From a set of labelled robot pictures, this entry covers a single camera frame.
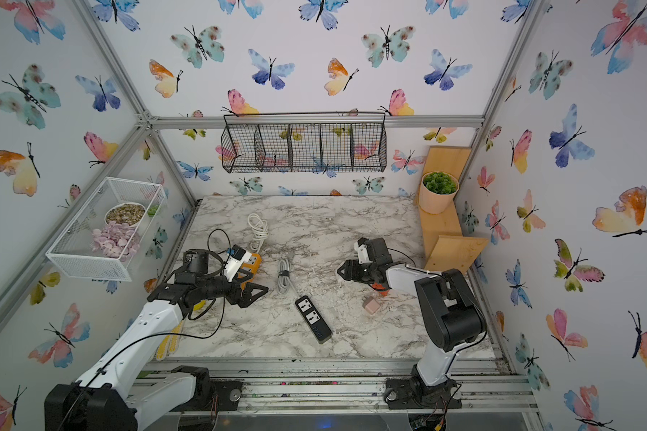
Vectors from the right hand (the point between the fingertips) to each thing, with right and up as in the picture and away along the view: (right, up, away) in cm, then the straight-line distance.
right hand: (348, 269), depth 94 cm
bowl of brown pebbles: (-58, +18, -24) cm, 65 cm away
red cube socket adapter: (+7, -1, -22) cm, 23 cm away
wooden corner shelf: (+30, +8, -9) cm, 32 cm away
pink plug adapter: (+7, -11, -5) cm, 14 cm away
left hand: (-27, -1, -15) cm, 30 cm away
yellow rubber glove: (-33, -7, -41) cm, 54 cm away
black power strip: (-11, -15, -10) cm, 21 cm away
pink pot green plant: (+33, +28, +5) cm, 43 cm away
